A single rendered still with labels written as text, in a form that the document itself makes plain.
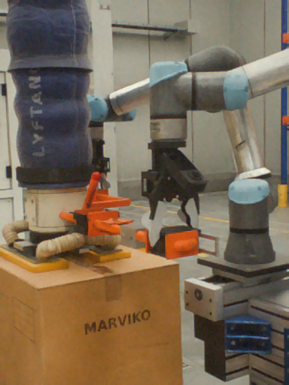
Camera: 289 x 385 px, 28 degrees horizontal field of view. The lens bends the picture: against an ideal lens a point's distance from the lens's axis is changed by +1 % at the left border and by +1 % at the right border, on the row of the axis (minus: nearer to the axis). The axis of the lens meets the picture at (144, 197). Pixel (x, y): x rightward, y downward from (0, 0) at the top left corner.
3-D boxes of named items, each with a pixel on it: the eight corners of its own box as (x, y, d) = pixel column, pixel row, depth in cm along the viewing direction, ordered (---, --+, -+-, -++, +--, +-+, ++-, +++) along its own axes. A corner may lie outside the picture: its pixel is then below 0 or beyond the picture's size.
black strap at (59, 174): (5, 180, 169) (4, 166, 169) (77, 174, 181) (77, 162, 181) (32, 184, 150) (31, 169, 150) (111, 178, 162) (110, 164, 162)
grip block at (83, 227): (72, 233, 147) (71, 210, 146) (106, 228, 152) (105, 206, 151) (86, 237, 140) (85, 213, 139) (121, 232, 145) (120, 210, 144)
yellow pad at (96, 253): (52, 244, 185) (51, 229, 184) (80, 241, 190) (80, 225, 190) (99, 263, 156) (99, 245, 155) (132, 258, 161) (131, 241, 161)
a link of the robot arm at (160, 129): (194, 119, 114) (160, 119, 109) (194, 142, 114) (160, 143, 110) (173, 119, 120) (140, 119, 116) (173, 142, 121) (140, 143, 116)
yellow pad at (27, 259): (-7, 253, 175) (-8, 237, 175) (25, 248, 180) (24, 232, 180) (33, 274, 146) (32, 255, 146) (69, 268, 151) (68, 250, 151)
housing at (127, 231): (119, 244, 129) (118, 225, 128) (144, 241, 132) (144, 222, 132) (135, 250, 123) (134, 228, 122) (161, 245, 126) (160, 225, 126)
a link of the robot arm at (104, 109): (235, 74, 161) (89, 131, 181) (243, 77, 171) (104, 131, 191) (222, 34, 161) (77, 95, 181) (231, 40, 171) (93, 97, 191)
